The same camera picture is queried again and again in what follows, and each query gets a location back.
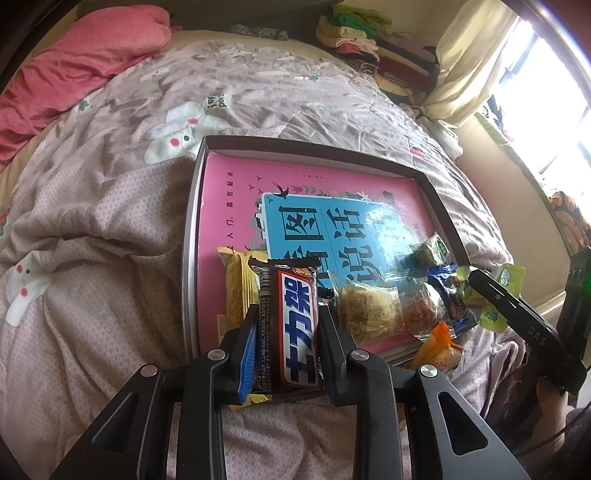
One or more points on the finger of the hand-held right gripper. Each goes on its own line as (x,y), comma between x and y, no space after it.
(494,293)

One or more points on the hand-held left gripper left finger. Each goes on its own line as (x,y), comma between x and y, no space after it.
(247,364)

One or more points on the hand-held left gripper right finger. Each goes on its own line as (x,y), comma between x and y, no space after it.
(334,364)

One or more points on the green jelly packet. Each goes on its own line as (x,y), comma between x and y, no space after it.
(505,277)

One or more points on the blue cookie packet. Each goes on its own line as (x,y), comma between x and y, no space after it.
(455,295)

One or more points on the dark chocolate bar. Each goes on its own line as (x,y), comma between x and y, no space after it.
(295,323)

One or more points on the person's right hand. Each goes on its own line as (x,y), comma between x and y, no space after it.
(558,410)

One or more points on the clear packet yellow floss pastry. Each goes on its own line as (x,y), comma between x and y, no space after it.
(367,311)

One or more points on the clear packet reddish pastry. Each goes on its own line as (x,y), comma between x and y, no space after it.
(422,309)

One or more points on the green label cake packet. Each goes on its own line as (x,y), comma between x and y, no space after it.
(429,251)

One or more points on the orange cracker packet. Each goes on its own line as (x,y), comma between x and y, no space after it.
(436,350)

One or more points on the yellow snack packet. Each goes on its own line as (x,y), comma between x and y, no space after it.
(238,281)

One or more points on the floral cloth on windowsill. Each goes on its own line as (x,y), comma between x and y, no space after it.
(570,219)

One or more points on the green windowsill cover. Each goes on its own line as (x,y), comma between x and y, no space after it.
(512,147)

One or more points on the white crumpled cloth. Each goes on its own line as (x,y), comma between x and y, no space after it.
(441,136)

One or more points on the pink and blue book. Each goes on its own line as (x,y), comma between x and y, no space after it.
(231,198)

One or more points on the grey floral duvet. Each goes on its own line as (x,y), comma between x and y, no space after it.
(115,230)

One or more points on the window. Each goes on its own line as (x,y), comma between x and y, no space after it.
(549,101)

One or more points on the cream curtain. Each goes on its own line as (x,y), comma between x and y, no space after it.
(471,69)

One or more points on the stack of folded clothes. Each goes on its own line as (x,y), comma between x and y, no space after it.
(378,46)

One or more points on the pink pillow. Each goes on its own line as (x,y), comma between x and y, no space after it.
(78,78)

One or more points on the dark patterned cloth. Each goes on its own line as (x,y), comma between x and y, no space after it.
(256,32)

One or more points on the grey bed headboard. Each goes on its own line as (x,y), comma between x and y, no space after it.
(249,11)

